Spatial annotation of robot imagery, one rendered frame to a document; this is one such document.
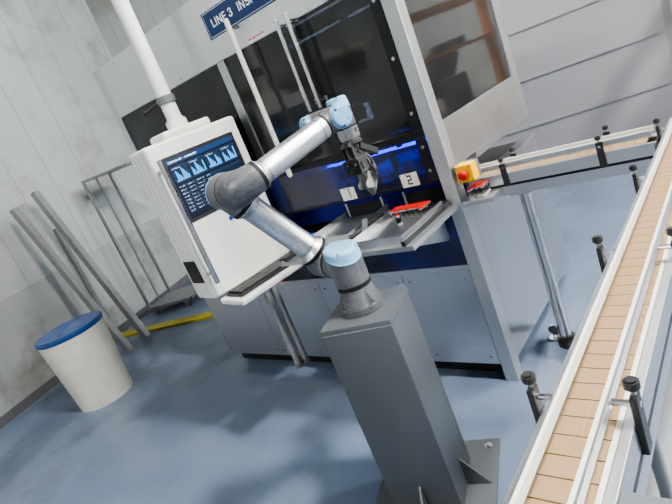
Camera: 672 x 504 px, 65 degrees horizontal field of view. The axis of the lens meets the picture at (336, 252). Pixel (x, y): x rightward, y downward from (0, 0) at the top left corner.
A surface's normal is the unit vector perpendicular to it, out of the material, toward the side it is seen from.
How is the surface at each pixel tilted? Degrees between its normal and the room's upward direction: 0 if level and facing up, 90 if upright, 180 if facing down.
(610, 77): 90
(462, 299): 90
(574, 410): 0
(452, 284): 90
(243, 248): 90
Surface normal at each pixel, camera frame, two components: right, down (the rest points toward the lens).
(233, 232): 0.66, -0.04
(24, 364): 0.88, -0.23
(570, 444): -0.36, -0.89
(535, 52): -0.31, 0.39
